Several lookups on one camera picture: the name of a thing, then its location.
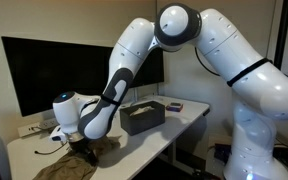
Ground wide black curved monitor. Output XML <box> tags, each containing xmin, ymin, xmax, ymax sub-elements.
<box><xmin>1</xmin><ymin>35</ymin><xmax>165</xmax><ymax>118</ymax></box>

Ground small red blue box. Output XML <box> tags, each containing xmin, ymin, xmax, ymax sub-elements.
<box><xmin>166</xmin><ymin>102</ymin><xmax>183</xmax><ymax>112</ymax></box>

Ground white power strip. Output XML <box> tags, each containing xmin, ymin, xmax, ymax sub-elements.
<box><xmin>18</xmin><ymin>118</ymin><xmax>58</xmax><ymax>137</ymax></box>

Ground grey fabric storage box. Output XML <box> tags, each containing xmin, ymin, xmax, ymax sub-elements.
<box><xmin>120</xmin><ymin>101</ymin><xmax>165</xmax><ymax>136</ymax></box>

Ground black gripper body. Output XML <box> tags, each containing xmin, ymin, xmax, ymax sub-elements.
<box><xmin>69</xmin><ymin>139</ymin><xmax>98</xmax><ymax>164</ymax></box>

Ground tan khaki shorts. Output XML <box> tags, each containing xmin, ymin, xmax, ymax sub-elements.
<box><xmin>33</xmin><ymin>136</ymin><xmax>120</xmax><ymax>180</ymax></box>

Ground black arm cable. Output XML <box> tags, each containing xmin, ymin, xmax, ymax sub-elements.
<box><xmin>193</xmin><ymin>46</ymin><xmax>288</xmax><ymax>88</ymax></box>

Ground thin black cable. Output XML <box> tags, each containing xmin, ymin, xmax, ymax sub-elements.
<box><xmin>33</xmin><ymin>141</ymin><xmax>68</xmax><ymax>156</ymax></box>

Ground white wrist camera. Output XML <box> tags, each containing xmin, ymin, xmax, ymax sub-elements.
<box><xmin>49</xmin><ymin>125</ymin><xmax>66</xmax><ymax>142</ymax></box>

